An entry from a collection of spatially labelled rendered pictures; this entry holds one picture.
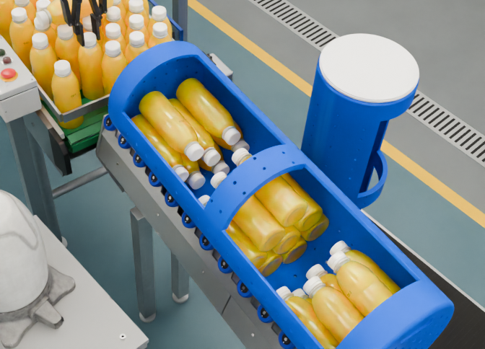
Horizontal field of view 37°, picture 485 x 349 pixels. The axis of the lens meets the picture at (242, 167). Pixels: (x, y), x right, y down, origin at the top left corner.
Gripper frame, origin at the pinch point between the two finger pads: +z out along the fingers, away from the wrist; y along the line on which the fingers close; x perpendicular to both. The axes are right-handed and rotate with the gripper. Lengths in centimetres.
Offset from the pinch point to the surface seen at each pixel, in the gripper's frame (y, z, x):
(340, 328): -2, -1, -103
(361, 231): 19, 3, -86
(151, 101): -0.9, -2.3, -33.2
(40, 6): -4.8, 2.0, 17.9
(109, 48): 2.2, 2.0, -7.1
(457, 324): 81, 97, -95
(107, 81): 0.5, 12.2, -7.9
